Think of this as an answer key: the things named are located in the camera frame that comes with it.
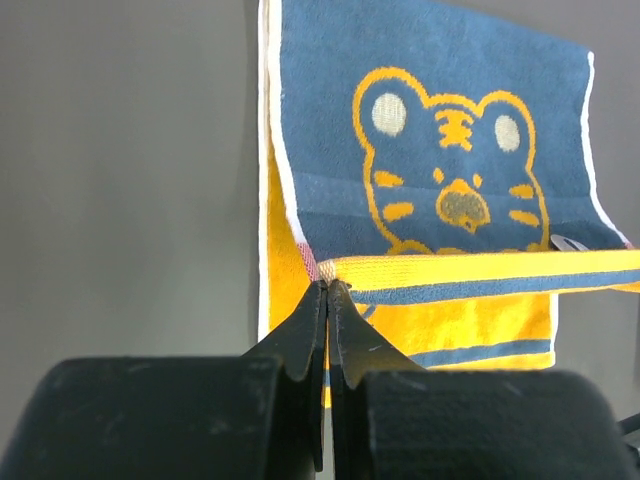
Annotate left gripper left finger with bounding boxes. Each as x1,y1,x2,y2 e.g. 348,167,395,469
1,282,327,479

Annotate orange mustard towel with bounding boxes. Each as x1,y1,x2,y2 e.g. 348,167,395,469
256,0,640,409

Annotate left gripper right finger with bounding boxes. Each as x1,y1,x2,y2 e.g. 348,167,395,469
327,281,639,479

